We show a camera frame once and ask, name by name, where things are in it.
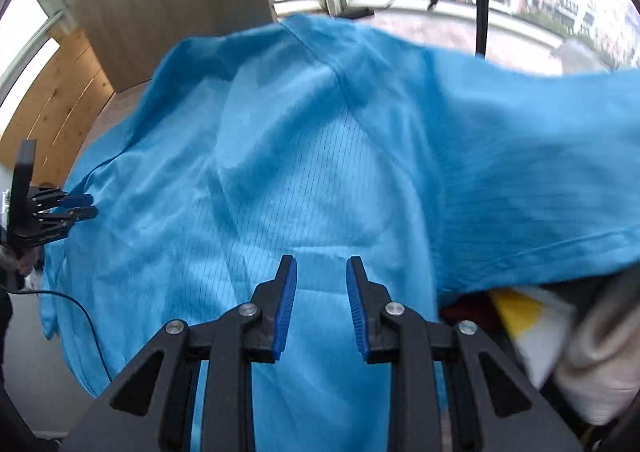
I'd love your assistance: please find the blue striped coat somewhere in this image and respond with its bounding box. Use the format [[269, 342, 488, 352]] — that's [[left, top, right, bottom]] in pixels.
[[39, 13, 640, 452]]

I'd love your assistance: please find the pink plaid mat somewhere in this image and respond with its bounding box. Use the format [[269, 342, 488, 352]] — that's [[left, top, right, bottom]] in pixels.
[[75, 6, 568, 153]]

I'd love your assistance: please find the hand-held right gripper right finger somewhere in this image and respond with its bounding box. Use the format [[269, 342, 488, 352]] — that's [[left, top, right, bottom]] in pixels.
[[346, 256, 583, 452]]

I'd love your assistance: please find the beige garment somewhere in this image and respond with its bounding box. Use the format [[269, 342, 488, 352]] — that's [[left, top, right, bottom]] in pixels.
[[550, 277, 640, 425]]

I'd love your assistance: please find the white yellow garment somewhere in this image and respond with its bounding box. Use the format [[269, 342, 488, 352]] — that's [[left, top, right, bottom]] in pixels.
[[490, 286, 576, 385]]

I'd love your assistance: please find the dark red garment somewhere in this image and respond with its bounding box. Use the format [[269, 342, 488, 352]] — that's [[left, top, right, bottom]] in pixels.
[[440, 292, 506, 333]]

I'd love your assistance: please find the pine wood panel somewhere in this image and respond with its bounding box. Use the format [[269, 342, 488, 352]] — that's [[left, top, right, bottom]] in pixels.
[[0, 26, 117, 187]]

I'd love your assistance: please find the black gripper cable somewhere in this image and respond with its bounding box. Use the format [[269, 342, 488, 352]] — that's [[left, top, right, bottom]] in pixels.
[[0, 288, 113, 385]]

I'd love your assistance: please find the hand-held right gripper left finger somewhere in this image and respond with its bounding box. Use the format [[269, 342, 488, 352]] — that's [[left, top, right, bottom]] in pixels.
[[62, 255, 298, 452]]

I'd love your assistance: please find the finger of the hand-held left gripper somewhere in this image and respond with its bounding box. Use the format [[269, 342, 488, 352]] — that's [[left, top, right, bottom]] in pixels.
[[31, 187, 94, 213], [31, 206, 99, 247]]

